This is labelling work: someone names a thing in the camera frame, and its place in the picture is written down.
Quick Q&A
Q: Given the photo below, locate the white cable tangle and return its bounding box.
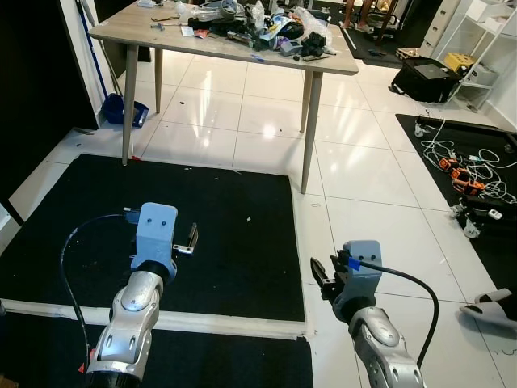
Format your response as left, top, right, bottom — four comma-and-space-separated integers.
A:
414, 120, 517, 205

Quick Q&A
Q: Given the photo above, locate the yellow box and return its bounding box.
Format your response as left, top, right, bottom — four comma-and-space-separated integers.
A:
444, 53, 477, 74

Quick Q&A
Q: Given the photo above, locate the black gadget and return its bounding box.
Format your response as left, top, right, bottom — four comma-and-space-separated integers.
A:
297, 32, 332, 61

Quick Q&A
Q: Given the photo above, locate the grey slipper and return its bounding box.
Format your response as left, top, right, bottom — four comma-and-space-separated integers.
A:
460, 289, 517, 329

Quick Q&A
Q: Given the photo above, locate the white drawer cabinet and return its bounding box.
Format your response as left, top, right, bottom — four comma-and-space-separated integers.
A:
418, 0, 463, 59

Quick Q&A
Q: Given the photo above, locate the black caster bracket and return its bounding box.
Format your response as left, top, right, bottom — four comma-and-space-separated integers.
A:
452, 202, 483, 239

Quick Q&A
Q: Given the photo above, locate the black partition panel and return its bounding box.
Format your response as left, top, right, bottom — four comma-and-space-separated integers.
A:
0, 0, 98, 203

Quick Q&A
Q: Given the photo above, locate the blue white plastic package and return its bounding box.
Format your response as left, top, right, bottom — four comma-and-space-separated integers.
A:
258, 16, 306, 56

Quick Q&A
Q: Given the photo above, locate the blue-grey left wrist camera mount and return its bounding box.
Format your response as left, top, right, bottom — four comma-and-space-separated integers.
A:
132, 202, 179, 266

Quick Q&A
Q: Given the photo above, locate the person with bare legs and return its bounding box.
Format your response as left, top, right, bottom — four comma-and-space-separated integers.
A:
339, 0, 380, 33

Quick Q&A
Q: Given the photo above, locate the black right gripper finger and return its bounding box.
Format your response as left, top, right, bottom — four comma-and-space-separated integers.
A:
310, 257, 332, 300

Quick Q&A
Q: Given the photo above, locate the black floor mat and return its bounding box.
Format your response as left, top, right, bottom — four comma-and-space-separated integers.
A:
0, 311, 314, 388
0, 154, 306, 323
396, 113, 517, 276

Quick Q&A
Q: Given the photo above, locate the wooden table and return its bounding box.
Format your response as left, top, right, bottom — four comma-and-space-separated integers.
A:
89, 0, 360, 195

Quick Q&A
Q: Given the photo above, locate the black case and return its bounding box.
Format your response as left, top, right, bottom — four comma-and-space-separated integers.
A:
390, 57, 461, 104

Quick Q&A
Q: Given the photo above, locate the white shelf unit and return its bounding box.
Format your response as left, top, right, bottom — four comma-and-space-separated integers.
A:
440, 0, 517, 132

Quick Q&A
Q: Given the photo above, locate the white plastic bag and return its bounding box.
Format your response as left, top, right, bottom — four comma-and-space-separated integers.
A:
174, 0, 243, 25

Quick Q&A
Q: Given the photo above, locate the blue dustpan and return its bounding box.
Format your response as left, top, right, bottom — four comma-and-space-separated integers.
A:
105, 93, 150, 128

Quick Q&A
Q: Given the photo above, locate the clear plastic bag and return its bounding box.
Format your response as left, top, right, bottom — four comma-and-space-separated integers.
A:
289, 6, 334, 51

